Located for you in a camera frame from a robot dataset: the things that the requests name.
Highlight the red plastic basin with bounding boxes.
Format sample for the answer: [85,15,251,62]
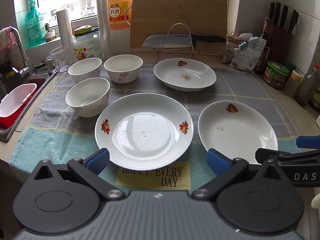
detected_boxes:
[0,77,47,129]

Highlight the bamboo cutting board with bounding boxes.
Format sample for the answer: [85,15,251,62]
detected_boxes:
[130,0,228,57]

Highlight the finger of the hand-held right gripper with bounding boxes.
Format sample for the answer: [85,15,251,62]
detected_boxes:
[255,148,320,167]
[296,136,320,149]

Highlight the dark wooden knife block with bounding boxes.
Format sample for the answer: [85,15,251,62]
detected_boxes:
[269,24,293,63]

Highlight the pink cloth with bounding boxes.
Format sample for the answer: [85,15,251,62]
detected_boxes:
[0,26,17,53]

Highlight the metal wire rack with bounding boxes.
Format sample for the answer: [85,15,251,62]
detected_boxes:
[156,23,200,63]

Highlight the white bowl pink flowers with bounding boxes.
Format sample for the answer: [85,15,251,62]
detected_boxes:
[104,54,143,84]
[65,77,111,118]
[68,57,102,83]

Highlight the small potted plant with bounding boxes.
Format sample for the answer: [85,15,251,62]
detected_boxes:
[44,23,56,42]

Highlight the white printed bag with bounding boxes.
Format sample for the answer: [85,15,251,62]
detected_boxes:
[230,37,267,72]

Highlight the plastic wrap roll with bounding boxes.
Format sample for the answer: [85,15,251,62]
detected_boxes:
[96,0,112,58]

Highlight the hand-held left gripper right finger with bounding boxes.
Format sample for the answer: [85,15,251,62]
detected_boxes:
[191,149,292,202]

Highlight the dark sauce bottle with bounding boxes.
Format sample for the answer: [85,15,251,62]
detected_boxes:
[255,17,272,74]

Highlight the dark bottle yellow label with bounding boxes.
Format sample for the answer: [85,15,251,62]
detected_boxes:
[309,82,320,112]

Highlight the yellow-cap spice jar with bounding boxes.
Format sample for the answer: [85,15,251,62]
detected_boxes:
[283,70,303,97]

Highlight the black-handled kitchen knife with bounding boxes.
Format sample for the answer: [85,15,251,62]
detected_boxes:
[142,34,227,49]

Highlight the black-handled block knife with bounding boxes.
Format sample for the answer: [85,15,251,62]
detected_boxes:
[280,4,289,29]
[289,9,299,34]
[269,1,276,25]
[274,2,282,27]

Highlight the red white packet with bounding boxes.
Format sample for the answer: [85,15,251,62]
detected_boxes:
[222,33,253,64]

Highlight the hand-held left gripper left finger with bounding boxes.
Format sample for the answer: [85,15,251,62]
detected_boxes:
[26,148,125,202]

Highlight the orange cooking wine bottle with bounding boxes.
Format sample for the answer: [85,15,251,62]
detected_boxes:
[107,0,134,30]

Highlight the grey blue checked towel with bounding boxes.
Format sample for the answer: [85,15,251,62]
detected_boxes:
[9,64,308,193]

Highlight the glass jar yellow-green lid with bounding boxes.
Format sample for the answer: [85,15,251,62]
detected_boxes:
[72,25,100,62]

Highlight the window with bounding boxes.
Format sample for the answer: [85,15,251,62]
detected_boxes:
[36,0,218,22]

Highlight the clear glass mug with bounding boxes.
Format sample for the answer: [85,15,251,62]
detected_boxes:
[45,45,70,74]

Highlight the steel sink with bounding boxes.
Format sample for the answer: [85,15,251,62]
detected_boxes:
[0,67,57,142]

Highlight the green dish soap bottle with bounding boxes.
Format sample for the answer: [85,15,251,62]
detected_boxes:
[24,0,46,49]

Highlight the steel faucet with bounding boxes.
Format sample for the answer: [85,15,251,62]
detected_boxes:
[10,27,34,80]

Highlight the grey bottle red cap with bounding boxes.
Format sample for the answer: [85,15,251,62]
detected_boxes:
[296,65,320,107]

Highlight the green-lid sauce jar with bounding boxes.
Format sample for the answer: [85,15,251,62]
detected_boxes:
[264,61,297,89]

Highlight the person's right hand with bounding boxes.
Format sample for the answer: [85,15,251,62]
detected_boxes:
[311,191,320,210]

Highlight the roll of clear plastic bags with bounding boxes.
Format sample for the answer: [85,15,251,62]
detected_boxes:
[56,9,73,49]

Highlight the white pink plastic basket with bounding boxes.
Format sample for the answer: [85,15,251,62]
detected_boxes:
[0,83,38,118]

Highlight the white fruit-print plate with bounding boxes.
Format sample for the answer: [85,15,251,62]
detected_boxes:
[153,57,217,92]
[94,93,194,171]
[198,100,279,165]

